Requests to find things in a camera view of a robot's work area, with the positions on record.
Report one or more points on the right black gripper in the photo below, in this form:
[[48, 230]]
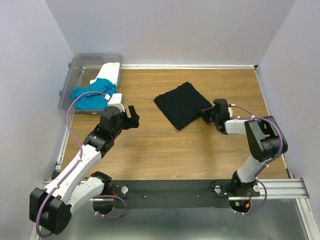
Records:
[[205, 114]]

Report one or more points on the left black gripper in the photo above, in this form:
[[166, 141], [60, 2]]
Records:
[[131, 122]]

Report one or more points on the black t shirt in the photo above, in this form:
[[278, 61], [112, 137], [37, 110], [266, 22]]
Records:
[[182, 105]]

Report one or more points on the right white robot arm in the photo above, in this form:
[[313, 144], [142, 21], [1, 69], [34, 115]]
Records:
[[266, 143]]

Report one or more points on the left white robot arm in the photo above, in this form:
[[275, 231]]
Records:
[[51, 208]]

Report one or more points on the teal t shirt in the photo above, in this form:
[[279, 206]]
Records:
[[94, 101]]

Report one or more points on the white t shirt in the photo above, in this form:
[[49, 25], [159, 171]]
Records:
[[109, 71]]

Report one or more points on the clear plastic storage bin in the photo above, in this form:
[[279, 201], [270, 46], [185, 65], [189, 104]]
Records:
[[83, 68]]

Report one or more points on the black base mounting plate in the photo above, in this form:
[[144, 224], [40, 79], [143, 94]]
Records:
[[174, 194]]

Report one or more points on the aluminium frame rail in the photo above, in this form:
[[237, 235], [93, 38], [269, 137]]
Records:
[[269, 189]]

